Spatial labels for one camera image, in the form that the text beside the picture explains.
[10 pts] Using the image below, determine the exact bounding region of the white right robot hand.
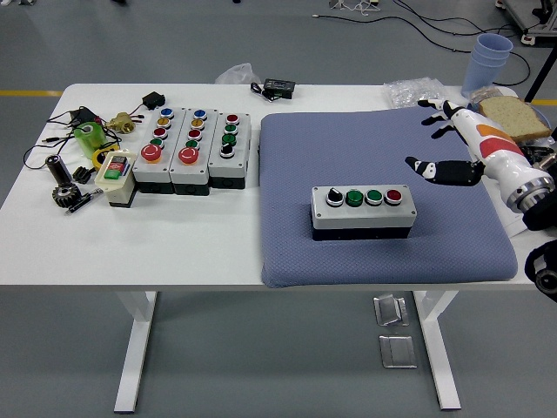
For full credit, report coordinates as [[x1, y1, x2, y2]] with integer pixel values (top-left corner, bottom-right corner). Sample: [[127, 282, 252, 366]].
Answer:
[[404, 98, 550, 206]]

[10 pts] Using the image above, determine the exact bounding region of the grey four-button control box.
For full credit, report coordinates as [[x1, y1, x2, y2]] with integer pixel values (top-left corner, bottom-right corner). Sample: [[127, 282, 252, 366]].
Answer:
[[207, 111, 253, 189], [310, 185, 417, 241]]

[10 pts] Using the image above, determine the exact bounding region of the grey five-button emergency stop box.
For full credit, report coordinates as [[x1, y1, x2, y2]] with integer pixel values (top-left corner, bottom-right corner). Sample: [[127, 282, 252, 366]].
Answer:
[[169, 108, 219, 196], [131, 107, 186, 194]]

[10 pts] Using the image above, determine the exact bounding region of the slice of white bread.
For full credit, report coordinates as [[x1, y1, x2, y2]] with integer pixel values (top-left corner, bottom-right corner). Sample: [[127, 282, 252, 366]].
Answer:
[[478, 96, 553, 141]]

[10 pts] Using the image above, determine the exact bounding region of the black mechanical part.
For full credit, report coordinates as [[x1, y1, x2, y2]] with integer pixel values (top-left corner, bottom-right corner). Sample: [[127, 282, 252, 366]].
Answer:
[[520, 145, 557, 173]]

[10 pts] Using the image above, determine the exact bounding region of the blue plate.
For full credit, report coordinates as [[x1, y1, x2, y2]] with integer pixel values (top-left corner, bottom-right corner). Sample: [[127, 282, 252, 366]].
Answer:
[[465, 98, 557, 147]]

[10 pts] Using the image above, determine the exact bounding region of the clear food wrapper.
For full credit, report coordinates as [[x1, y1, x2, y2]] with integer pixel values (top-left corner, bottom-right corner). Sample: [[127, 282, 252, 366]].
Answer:
[[468, 86, 515, 105]]

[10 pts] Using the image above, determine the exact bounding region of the light blue plastic cup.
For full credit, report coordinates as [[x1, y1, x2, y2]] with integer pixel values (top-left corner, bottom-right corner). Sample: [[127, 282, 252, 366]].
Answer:
[[474, 33, 514, 57], [471, 46, 513, 64], [461, 54, 510, 99]]

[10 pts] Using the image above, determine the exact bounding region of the clear bubble wrap bag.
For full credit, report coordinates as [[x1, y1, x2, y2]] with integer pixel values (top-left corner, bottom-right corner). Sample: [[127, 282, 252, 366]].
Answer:
[[382, 77, 447, 109]]

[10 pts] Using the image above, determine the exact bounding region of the blue-grey quilted mat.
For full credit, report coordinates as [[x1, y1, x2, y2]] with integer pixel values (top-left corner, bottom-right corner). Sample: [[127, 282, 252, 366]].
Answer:
[[257, 103, 520, 289]]

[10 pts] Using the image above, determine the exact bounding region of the silver floor plate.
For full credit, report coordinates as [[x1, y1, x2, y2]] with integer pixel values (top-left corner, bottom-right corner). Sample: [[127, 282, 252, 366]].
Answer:
[[372, 293, 410, 327], [378, 334, 418, 369]]

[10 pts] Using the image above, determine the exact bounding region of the white table leg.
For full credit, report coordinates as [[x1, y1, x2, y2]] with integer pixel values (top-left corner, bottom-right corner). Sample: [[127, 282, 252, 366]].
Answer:
[[413, 289, 461, 411], [113, 290, 158, 414]]

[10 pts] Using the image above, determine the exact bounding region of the black digital meter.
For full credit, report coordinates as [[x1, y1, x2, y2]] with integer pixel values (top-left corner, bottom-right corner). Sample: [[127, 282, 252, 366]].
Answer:
[[250, 78, 297, 102]]

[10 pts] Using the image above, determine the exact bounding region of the clear plastic bag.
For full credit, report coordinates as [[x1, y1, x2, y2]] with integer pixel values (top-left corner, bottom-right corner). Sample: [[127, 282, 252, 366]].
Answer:
[[214, 63, 254, 86]]

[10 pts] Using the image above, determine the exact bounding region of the brass valve fitting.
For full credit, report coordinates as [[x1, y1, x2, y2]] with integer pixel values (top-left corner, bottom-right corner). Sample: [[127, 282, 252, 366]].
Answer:
[[106, 111, 134, 136]]

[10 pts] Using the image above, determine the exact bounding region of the yellow tape roll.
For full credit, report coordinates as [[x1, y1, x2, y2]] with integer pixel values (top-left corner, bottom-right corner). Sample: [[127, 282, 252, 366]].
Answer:
[[91, 147, 117, 169]]

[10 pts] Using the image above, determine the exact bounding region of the green translucent tape roll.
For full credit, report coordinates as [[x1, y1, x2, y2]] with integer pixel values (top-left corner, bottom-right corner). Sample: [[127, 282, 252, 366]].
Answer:
[[72, 121, 109, 158]]

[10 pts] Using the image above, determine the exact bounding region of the black power adapter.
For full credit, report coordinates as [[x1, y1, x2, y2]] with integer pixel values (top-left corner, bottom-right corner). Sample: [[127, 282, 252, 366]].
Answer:
[[69, 106, 100, 127]]

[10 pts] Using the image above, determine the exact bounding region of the black pen-shaped tool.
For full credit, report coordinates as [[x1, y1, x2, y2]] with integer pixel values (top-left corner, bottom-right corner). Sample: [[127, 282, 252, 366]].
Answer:
[[64, 187, 104, 217]]

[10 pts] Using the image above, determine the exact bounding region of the black metal gear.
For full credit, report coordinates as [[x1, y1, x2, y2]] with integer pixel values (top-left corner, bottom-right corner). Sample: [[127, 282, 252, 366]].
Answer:
[[50, 181, 82, 211]]

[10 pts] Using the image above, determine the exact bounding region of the black metal cylinder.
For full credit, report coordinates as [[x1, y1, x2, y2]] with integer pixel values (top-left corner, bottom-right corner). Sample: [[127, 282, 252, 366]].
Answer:
[[45, 155, 74, 186]]

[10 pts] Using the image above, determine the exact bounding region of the black floor cable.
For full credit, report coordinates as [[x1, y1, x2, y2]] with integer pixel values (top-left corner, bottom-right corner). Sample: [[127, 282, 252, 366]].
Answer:
[[312, 0, 533, 88]]

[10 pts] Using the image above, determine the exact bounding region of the metal equipment frame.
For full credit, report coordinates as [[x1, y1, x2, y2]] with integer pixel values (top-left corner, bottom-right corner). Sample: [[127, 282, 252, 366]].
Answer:
[[495, 0, 557, 44]]

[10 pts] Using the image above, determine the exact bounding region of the white cable bundle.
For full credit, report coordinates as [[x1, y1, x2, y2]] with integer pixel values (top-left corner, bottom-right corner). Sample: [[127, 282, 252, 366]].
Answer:
[[329, 0, 380, 12]]

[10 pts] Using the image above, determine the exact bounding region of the small white switch box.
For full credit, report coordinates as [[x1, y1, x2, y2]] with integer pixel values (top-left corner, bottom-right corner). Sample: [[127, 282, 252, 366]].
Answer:
[[94, 148, 138, 209]]

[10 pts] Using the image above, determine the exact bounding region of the thin black cable with plug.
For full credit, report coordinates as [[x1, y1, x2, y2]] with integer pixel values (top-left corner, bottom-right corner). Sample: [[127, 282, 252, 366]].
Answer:
[[23, 108, 123, 171]]

